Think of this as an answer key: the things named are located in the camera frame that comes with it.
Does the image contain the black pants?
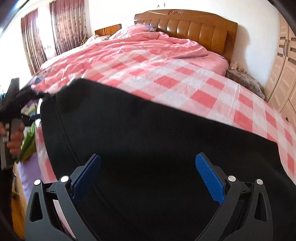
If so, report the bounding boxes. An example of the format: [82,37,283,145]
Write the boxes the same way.
[41,79,295,240]

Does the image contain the person's left hand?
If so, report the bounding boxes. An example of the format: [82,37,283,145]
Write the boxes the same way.
[6,123,25,156]

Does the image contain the green cloth beside bed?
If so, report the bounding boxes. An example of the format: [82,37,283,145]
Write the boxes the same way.
[16,123,36,163]

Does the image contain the maroon patterned curtain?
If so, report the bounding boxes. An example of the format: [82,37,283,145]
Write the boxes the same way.
[21,9,47,75]

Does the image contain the pink checkered bed sheet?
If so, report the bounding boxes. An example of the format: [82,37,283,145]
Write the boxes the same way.
[34,49,296,183]

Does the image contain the light wood wardrobe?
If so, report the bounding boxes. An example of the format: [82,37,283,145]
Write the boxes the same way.
[264,15,296,126]

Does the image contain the far wooden nightstand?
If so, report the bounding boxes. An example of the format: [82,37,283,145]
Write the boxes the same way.
[95,24,121,36]

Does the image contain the pink quilt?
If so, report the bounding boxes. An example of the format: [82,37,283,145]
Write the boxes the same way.
[31,24,229,92]

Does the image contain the brown wooden headboard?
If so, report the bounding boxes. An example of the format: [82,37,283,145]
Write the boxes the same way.
[134,9,238,62]

